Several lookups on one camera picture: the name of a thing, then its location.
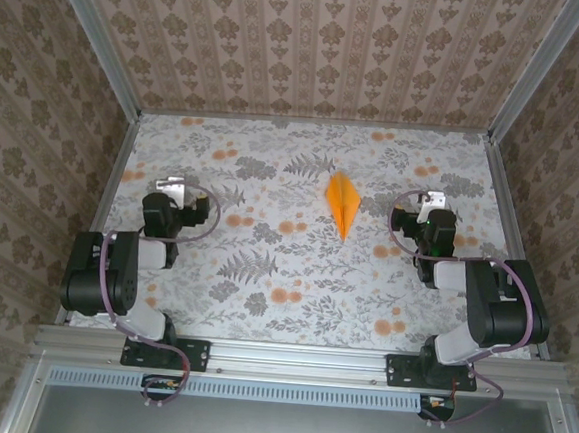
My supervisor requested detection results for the grey slotted cable duct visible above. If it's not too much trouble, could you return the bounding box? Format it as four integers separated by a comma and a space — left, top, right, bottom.
48, 365, 422, 414

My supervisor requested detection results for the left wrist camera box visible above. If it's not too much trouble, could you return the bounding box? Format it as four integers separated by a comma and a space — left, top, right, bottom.
153, 174, 189, 205

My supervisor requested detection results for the floral table cover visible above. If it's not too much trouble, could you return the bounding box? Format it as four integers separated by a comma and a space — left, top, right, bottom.
67, 102, 550, 365

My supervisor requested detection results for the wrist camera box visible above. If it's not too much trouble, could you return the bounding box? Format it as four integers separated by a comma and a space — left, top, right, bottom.
153, 174, 189, 205
415, 190, 447, 226

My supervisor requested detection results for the aluminium side rail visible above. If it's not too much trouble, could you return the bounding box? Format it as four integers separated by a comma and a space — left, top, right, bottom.
54, 107, 142, 330
467, 136, 568, 362

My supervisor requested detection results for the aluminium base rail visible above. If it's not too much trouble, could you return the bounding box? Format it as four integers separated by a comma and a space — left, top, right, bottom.
32, 321, 573, 401

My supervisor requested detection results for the grey metal panel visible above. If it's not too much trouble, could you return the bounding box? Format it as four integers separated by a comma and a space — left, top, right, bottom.
26, 361, 570, 433

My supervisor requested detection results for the aluminium back rail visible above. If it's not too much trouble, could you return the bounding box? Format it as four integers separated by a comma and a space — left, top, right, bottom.
139, 103, 493, 142

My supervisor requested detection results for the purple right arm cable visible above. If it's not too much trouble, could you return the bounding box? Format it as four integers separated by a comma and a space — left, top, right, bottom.
370, 188, 547, 433

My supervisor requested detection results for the orange paper sheet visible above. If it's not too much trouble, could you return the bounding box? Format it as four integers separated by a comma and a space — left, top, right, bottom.
321, 168, 365, 244

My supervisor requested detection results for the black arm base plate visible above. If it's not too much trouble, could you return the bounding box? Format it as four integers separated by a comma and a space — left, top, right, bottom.
383, 353, 480, 395
119, 332, 212, 375

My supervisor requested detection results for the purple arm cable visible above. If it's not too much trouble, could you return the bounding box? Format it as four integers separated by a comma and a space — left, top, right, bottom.
87, 172, 226, 413
370, 188, 547, 433

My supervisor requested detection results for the aluminium corner post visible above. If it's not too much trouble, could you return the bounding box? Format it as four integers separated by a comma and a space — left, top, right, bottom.
35, 0, 152, 119
486, 0, 579, 150

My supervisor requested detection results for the black connector board with wires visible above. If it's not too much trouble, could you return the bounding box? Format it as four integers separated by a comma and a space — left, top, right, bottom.
417, 391, 458, 424
140, 372, 184, 404

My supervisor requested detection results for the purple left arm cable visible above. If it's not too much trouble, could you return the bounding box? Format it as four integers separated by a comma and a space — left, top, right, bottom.
87, 172, 226, 413

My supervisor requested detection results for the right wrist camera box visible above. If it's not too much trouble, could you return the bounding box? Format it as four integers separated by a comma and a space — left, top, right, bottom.
415, 190, 447, 226

